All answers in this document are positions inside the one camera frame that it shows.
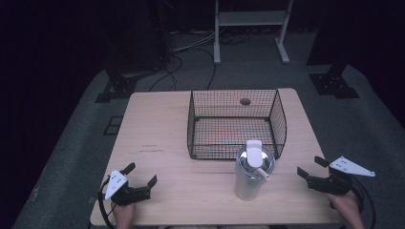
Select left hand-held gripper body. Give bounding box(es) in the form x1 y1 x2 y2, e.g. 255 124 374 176
104 169 152 206

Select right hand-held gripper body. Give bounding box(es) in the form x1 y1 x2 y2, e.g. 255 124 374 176
307 156 376 196

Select person's right hand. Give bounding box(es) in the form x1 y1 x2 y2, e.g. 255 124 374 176
326 189 366 229

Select person's left hand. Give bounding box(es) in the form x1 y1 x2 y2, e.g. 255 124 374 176
113 202 138 229

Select steel tumbler with white lid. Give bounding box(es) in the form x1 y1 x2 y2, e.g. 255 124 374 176
234 139 277 202

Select black stand base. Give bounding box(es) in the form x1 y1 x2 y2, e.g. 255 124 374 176
94 72 139 104
308 62 361 100

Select white metal stand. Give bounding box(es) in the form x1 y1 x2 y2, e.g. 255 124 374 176
213 0 295 66

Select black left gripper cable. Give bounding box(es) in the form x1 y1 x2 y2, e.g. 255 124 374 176
96 177 117 229

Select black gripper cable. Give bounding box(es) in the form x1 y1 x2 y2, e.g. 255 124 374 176
349 175 377 229
96 177 117 229

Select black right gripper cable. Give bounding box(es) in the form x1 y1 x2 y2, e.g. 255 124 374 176
349 175 377 229

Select black wire basket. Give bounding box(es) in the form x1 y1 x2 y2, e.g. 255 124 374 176
186 88 288 161

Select black floor cables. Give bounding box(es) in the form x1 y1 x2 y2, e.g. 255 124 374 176
147 47 218 93

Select white floor cables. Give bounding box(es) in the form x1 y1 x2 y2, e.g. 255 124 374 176
169 29 218 53

